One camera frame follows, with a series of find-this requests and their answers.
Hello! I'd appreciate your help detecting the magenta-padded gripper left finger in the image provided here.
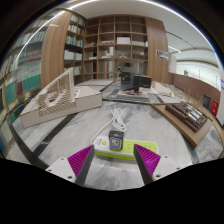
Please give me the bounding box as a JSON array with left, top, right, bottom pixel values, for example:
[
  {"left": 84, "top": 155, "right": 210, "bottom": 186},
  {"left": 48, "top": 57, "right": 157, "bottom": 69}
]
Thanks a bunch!
[{"left": 45, "top": 144, "right": 96, "bottom": 187}]

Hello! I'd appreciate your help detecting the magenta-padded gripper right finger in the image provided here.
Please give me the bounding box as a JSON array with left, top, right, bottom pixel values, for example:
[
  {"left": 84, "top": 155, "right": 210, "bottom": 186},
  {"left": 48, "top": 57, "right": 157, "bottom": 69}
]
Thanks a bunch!
[{"left": 133, "top": 144, "right": 181, "bottom": 186}]

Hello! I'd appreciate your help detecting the black charger block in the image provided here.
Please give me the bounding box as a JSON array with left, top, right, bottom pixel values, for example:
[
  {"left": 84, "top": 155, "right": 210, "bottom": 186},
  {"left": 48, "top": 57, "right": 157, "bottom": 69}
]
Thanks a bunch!
[{"left": 108, "top": 130, "right": 125, "bottom": 151}]

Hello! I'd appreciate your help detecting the green and white power strip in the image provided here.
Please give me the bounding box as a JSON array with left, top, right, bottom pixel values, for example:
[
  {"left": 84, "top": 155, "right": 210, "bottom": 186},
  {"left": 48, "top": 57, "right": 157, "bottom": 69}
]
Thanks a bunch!
[{"left": 92, "top": 135, "right": 160, "bottom": 162}]

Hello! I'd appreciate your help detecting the brown model on wooden board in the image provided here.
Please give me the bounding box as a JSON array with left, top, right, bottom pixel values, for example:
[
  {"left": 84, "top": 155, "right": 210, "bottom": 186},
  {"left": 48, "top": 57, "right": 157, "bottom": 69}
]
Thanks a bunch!
[{"left": 150, "top": 100, "right": 214, "bottom": 148}]

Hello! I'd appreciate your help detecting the white architectural building model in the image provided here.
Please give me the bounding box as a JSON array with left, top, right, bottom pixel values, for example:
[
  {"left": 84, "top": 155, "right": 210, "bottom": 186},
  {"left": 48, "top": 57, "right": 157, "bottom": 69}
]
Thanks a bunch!
[{"left": 19, "top": 67, "right": 104, "bottom": 129}]

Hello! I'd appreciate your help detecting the small white architectural model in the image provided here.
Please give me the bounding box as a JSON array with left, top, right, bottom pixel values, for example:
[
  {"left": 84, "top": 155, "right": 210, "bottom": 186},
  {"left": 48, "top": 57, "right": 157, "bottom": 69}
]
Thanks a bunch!
[{"left": 151, "top": 81, "right": 174, "bottom": 98}]

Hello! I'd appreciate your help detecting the black model on grey base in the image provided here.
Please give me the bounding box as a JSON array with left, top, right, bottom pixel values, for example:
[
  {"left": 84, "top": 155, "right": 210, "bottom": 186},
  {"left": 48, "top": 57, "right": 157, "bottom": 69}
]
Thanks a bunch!
[{"left": 106, "top": 70, "right": 153, "bottom": 101}]

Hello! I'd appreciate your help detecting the dark bin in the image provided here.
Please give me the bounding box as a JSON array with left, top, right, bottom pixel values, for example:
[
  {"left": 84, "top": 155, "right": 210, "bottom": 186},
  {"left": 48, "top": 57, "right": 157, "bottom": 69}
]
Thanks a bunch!
[{"left": 202, "top": 94, "right": 212, "bottom": 111}]

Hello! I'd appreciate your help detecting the red bin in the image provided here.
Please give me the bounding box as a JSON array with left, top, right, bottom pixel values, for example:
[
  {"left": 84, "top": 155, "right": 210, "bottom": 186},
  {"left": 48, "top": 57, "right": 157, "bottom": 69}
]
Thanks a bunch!
[{"left": 210, "top": 99, "right": 220, "bottom": 117}]

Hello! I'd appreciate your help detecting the large bookcase with books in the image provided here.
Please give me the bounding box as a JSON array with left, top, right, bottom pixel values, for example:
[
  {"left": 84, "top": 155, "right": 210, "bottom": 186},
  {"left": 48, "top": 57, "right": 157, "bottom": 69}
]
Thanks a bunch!
[{"left": 0, "top": 14, "right": 46, "bottom": 158}]

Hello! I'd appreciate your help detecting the dark bookshelf with books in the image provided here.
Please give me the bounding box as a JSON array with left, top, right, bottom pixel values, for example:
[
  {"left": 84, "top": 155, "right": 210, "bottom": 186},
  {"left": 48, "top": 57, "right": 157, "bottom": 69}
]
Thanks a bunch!
[{"left": 63, "top": 13, "right": 86, "bottom": 84}]

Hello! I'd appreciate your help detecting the wooden cubby shelf unit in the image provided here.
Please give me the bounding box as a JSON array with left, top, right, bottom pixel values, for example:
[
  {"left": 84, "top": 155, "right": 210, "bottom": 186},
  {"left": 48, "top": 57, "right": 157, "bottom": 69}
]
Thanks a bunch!
[{"left": 82, "top": 14, "right": 149, "bottom": 81}]

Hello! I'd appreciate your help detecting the white power strip cable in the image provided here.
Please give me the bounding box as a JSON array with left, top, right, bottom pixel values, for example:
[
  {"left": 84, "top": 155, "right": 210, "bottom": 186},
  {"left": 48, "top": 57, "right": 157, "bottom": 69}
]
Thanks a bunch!
[{"left": 89, "top": 107, "right": 127, "bottom": 145}]

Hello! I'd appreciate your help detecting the wall poster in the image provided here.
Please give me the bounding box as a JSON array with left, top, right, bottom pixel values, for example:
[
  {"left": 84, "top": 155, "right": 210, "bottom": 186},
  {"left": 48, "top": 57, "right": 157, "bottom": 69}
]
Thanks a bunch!
[{"left": 155, "top": 48, "right": 170, "bottom": 62}]

